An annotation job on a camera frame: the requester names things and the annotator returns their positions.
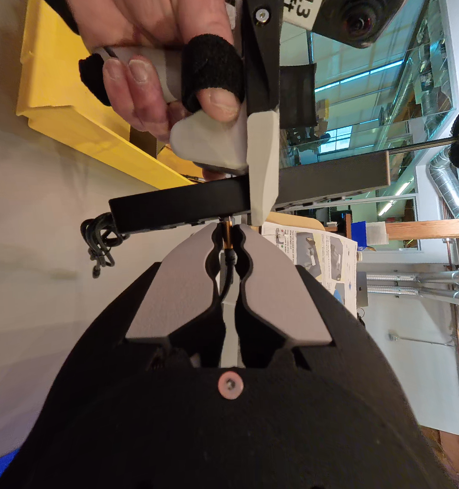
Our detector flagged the black looped cord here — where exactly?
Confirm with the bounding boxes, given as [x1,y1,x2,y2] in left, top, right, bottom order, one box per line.
[80,212,130,279]

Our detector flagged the wooden support post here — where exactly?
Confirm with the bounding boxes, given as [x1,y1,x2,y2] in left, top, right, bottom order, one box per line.
[384,219,459,241]

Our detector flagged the small blue box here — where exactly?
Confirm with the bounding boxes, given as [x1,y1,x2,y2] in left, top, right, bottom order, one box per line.
[352,221,368,250]

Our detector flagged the yellow plastic bin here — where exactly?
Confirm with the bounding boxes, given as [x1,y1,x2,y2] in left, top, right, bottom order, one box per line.
[16,0,195,190]

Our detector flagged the white foam block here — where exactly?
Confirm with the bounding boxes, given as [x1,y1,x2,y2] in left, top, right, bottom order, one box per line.
[367,222,389,245]

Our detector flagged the white instruction board stand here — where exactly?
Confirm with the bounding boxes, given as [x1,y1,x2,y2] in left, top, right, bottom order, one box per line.
[261,212,359,318]

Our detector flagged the person's left hand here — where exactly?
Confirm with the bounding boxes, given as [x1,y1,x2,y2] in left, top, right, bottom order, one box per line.
[67,0,241,144]

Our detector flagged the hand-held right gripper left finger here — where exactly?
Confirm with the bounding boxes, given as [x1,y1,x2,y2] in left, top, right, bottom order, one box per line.
[124,223,227,367]

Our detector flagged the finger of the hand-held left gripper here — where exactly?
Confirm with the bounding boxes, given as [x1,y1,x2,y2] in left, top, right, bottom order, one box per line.
[246,107,281,226]

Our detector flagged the silver ventilation duct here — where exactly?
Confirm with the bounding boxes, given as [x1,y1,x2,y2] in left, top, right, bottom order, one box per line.
[428,147,459,220]

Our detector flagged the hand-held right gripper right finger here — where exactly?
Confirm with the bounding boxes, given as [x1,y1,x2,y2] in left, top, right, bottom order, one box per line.
[232,223,335,368]

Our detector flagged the black usb cable orange plug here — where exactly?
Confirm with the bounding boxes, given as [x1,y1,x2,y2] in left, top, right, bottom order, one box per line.
[217,216,238,304]

